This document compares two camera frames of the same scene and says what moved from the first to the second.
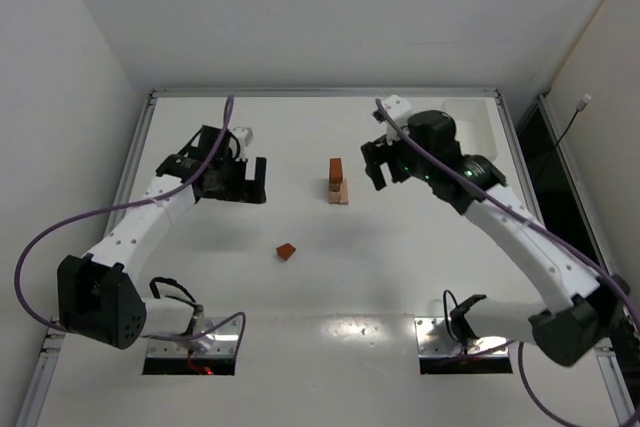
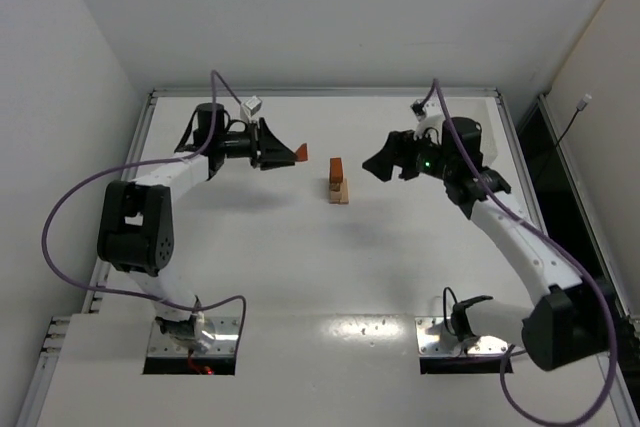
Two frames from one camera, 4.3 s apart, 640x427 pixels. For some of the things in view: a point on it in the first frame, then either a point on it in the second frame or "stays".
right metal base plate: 433,339 stays
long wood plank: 344,193 stays
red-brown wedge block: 285,251 → 301,154
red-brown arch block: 335,171 stays
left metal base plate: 221,340 stays
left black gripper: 245,187 → 256,144
